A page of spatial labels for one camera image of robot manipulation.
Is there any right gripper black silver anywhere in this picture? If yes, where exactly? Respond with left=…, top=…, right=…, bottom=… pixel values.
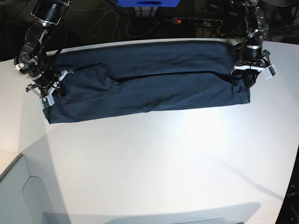
left=14, top=55, right=56, bottom=93

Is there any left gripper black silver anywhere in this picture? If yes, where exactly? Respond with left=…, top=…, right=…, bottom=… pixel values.
left=242, top=38, right=263, bottom=88

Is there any dark blue T-shirt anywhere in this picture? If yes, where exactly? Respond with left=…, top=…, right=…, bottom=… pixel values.
left=43, top=41, right=250, bottom=124

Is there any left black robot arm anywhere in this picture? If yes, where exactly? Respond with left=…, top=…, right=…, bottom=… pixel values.
left=231, top=0, right=271, bottom=88

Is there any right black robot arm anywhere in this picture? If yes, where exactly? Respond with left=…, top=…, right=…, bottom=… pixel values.
left=14, top=0, right=72, bottom=96

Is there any blue box on stand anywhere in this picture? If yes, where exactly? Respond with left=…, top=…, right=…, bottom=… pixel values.
left=116, top=0, right=180, bottom=7

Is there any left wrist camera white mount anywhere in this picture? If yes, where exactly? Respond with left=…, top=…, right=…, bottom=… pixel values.
left=230, top=50, right=278, bottom=80

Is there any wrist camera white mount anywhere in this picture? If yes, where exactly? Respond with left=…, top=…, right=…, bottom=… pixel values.
left=26, top=70, right=74, bottom=109
left=230, top=50, right=278, bottom=80

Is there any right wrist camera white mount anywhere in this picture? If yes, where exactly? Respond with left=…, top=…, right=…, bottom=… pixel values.
left=26, top=70, right=74, bottom=109

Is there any power strip with red switch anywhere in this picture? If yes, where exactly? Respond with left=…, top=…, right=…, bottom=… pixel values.
left=171, top=17, right=223, bottom=28

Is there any grey coiled cable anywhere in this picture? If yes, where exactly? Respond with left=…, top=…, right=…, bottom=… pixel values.
left=90, top=8, right=162, bottom=40

